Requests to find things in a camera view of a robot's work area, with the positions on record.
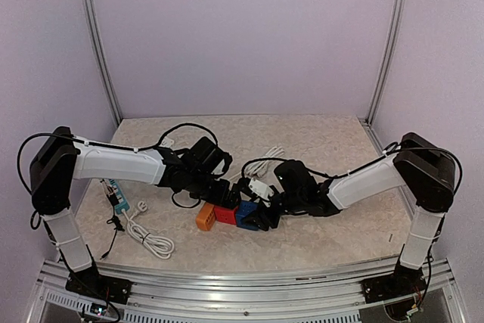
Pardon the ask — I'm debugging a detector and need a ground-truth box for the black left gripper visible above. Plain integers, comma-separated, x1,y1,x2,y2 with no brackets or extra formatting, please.
187,171,241,211

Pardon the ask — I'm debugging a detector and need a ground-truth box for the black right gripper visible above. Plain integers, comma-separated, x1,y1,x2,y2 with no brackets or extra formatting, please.
240,191,305,231

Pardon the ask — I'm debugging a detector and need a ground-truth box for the blue cube socket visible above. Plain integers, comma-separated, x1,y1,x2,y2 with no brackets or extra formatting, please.
236,200,259,231

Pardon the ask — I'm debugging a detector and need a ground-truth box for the red cube socket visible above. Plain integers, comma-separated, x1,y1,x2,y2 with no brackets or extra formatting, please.
214,206,238,225

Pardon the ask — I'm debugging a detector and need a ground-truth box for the orange USB socket block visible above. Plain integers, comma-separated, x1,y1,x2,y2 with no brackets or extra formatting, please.
196,203,216,231

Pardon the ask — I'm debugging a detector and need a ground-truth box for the white plug adapter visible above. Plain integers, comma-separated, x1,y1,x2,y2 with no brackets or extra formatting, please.
160,137,175,148

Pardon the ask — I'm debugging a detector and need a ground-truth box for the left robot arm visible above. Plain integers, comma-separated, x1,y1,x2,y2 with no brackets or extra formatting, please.
20,126,237,297

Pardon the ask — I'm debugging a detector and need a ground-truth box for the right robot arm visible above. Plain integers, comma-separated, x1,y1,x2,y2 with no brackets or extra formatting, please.
241,132,463,296

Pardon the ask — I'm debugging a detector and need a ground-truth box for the teal power strip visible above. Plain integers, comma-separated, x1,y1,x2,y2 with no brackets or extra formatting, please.
107,179,130,215

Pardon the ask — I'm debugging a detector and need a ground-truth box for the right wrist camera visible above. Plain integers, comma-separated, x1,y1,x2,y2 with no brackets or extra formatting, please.
237,177,275,198

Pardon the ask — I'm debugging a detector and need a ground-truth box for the white cable of orange block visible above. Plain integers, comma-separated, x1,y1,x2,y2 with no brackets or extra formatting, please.
228,145,285,182

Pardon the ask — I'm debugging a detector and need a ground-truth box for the white strip power cable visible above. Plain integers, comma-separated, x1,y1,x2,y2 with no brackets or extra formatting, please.
123,201,177,260

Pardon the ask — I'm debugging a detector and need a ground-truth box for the aluminium front rail frame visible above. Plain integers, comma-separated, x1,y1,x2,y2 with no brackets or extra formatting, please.
21,257,470,322

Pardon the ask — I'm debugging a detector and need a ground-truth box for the black charger with thin cable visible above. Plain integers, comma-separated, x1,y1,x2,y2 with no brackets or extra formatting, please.
101,193,125,259

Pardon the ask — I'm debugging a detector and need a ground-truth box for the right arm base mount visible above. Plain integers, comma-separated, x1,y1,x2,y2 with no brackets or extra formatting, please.
361,266,427,304

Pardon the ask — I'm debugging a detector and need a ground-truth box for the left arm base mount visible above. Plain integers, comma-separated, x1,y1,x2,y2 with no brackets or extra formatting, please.
65,266,132,304

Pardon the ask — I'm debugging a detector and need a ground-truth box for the right aluminium corner post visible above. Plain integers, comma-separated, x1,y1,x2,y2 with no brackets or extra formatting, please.
365,0,405,129

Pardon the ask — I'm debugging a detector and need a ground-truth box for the aluminium corner post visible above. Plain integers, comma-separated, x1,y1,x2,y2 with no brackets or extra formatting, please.
365,0,405,129
82,0,123,126

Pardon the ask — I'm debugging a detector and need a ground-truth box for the left aluminium corner post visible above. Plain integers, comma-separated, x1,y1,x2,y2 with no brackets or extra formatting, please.
82,0,123,126

